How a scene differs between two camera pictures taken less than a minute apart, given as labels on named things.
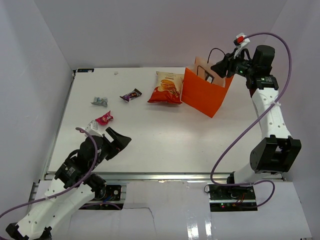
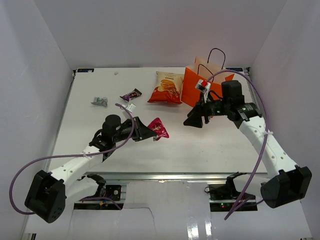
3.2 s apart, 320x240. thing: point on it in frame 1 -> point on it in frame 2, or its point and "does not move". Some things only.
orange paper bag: [203, 89] does not move
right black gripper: [228, 63] -> [195, 119]
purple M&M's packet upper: [135, 93] does not move
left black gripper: [119, 142] -> [141, 131]
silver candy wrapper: [100, 101] does not move
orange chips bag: [168, 88] does not move
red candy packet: [104, 119] -> [157, 126]
